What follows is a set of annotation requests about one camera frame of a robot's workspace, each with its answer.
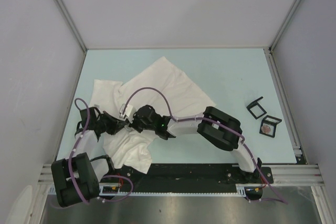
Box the grey slotted cable duct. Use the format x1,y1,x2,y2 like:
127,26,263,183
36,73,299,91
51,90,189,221
49,183,263,198

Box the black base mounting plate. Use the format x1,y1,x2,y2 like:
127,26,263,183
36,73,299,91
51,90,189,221
113,164,264,193

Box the black square frame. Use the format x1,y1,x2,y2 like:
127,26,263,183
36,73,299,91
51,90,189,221
246,97,267,120
259,115,282,138

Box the white t-shirt garment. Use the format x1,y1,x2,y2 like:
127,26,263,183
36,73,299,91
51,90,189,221
89,57,216,173

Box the lower black square frame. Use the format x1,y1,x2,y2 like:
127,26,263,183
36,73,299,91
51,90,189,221
259,115,282,138

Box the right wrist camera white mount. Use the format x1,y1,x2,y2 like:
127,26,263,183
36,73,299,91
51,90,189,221
119,104,136,121

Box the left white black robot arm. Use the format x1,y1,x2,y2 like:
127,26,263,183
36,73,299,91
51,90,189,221
51,107,126,208

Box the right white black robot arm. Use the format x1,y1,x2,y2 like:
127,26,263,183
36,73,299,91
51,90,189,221
129,105,262,183

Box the upper black square frame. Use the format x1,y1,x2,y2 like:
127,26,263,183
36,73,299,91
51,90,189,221
246,97,267,120

